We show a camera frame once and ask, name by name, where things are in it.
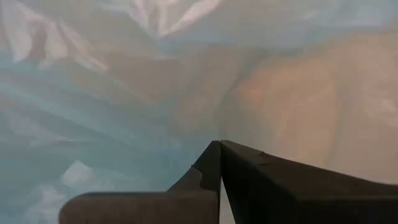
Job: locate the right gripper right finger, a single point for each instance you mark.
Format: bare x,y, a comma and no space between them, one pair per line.
295,193

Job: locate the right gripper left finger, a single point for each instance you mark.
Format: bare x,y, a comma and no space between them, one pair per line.
155,208

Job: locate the light blue trash bag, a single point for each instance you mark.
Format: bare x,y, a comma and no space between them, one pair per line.
93,109

